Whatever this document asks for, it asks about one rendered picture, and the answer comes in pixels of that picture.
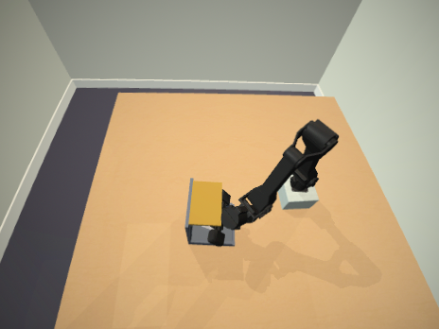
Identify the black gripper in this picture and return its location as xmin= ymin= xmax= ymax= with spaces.
xmin=207 ymin=189 xmax=236 ymax=246

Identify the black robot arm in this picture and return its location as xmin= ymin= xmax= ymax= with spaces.
xmin=220 ymin=119 xmax=339 ymax=231

